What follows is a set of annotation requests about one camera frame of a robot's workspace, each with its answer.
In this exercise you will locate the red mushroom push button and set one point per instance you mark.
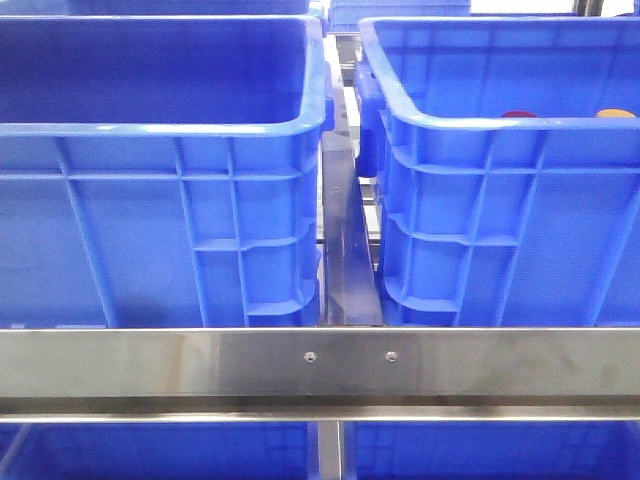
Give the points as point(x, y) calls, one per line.
point(519, 114)

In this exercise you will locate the yellow mushroom push button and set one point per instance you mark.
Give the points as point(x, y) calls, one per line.
point(615, 113)

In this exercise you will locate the steel divider bar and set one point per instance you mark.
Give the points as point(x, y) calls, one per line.
point(350, 295)

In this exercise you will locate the blue crate front left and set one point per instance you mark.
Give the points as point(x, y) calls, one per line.
point(160, 172)

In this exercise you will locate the blue crate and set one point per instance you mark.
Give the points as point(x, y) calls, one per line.
point(160, 172)
point(164, 451)
point(503, 222)
point(344, 15)
point(162, 7)
point(495, 450)

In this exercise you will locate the blue crate front right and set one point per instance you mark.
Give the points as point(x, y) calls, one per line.
point(503, 222)

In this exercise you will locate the blue crate lower right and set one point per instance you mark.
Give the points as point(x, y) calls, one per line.
point(495, 450)

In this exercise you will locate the blue crate rear right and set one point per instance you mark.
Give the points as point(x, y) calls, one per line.
point(344, 15)

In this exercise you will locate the blue crate lower left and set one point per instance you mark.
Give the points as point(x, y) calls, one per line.
point(164, 451)

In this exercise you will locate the blue crate rear left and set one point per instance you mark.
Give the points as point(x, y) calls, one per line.
point(162, 7)

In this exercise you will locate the left rail screw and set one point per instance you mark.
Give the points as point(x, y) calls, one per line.
point(310, 356)

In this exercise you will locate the steel rack front rail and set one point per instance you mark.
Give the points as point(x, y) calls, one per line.
point(194, 375)

